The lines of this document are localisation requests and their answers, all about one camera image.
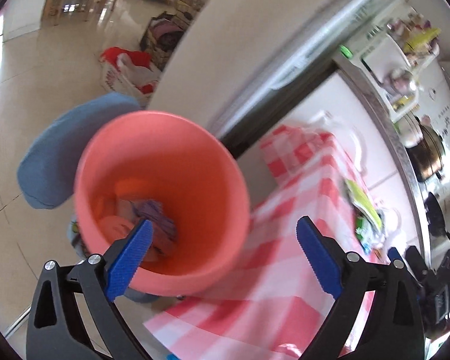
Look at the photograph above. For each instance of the black frying pan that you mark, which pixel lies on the black frying pan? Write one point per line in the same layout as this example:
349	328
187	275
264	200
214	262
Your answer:
435	217

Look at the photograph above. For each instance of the white kitchen cabinet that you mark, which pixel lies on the white kitchen cabinet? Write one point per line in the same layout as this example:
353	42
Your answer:
333	106

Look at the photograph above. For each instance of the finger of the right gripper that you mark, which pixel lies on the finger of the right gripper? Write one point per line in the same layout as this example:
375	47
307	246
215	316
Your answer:
396	259

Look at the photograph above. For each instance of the green clip on counter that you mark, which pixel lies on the green clip on counter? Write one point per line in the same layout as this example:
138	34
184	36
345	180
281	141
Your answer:
345	51

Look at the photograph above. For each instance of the yellow green sponge cloth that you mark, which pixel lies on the yellow green sponge cloth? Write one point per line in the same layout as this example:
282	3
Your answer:
363	204

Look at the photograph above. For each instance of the wire basket rack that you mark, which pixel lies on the wire basket rack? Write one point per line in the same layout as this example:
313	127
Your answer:
165	31

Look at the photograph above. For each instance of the blue cushioned stool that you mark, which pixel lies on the blue cushioned stool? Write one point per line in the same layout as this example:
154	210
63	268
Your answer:
46	173

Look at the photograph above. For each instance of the steel countertop edge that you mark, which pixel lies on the steel countertop edge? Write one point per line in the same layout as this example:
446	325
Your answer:
369	98

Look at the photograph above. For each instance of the white laundry basket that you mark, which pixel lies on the white laundry basket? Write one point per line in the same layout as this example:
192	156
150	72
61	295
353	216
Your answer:
129	72

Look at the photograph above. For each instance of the green blue wipes packet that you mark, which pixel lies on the green blue wipes packet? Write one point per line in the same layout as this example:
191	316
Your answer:
370	239

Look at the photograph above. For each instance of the pink plastic trash bucket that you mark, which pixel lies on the pink plastic trash bucket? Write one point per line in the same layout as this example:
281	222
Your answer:
164	157

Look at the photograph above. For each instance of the brown steel cooking pot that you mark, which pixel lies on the brown steel cooking pot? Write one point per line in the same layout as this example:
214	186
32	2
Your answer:
427	157

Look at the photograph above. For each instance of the red white checkered tablecloth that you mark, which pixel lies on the red white checkered tablecloth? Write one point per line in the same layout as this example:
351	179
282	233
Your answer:
273	302

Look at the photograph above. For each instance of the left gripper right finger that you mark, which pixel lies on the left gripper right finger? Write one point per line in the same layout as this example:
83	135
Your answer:
394	327

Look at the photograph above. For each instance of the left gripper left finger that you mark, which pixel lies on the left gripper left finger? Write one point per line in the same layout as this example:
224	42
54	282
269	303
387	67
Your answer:
55	327

